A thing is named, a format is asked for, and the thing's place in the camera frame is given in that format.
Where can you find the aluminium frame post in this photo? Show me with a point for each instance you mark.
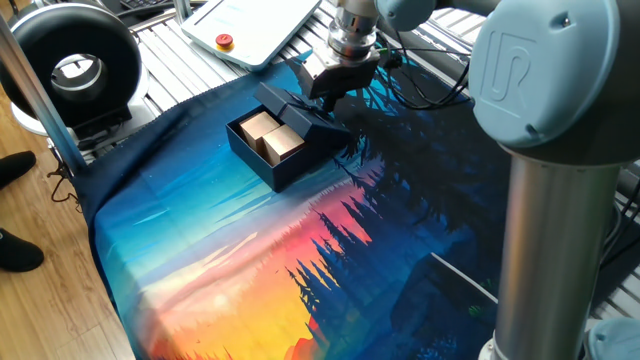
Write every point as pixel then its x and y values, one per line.
pixel 45 110

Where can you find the navy gift box lid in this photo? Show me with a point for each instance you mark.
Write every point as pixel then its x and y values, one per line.
pixel 310 122

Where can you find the white gripper adapter plate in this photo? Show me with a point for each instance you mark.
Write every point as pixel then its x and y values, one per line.
pixel 345 61

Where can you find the wooden block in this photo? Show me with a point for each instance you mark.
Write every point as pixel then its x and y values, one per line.
pixel 259 125
pixel 282 142

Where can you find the short silver post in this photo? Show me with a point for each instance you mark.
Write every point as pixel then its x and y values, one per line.
pixel 182 10

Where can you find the grey Schunk gripper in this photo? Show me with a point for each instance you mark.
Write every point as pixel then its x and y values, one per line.
pixel 345 77

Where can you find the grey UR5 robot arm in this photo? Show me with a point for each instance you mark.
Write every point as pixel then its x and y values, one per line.
pixel 550 250

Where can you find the aluminium linear rail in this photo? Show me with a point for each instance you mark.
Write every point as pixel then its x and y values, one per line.
pixel 440 40

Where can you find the black keyboard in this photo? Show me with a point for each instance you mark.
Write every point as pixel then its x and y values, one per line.
pixel 142 3

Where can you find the navy gift box base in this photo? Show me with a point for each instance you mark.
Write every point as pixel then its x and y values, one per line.
pixel 280 175

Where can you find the silver force torque sensor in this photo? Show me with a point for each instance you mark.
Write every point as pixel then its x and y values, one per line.
pixel 352 35

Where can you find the white teach pendant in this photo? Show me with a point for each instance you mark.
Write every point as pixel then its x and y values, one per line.
pixel 250 25

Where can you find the sunset forest print tablecloth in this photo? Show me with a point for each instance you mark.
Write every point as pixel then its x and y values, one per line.
pixel 225 240

